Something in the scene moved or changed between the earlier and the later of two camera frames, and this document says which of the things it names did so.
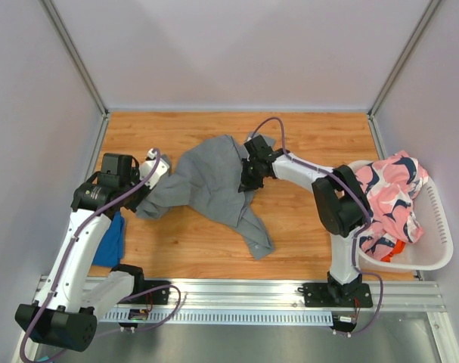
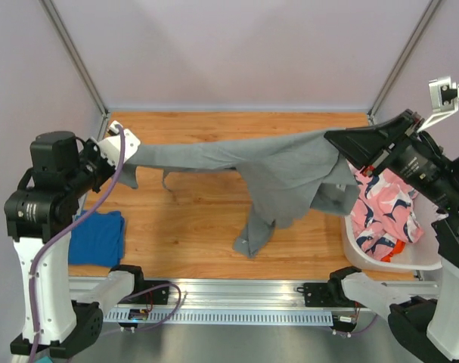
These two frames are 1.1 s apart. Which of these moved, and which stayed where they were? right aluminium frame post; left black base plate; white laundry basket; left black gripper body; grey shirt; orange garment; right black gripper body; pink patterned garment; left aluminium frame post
Moved: left black gripper body; grey shirt; right black gripper body
Stayed: white laundry basket; left aluminium frame post; right aluminium frame post; orange garment; pink patterned garment; left black base plate
